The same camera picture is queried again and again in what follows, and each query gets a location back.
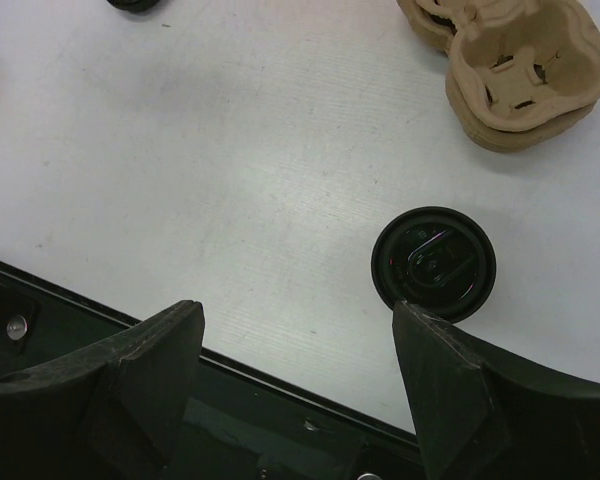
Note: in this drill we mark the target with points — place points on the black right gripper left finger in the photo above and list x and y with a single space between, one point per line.
110 410

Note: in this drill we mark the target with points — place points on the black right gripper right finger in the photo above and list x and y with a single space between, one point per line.
482 412

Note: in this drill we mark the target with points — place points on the black plastic cup lid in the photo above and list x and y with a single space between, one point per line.
436 258

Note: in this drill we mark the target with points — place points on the brown cardboard cup carrier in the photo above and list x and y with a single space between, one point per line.
520 72

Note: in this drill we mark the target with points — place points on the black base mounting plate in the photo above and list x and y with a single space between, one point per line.
239 423

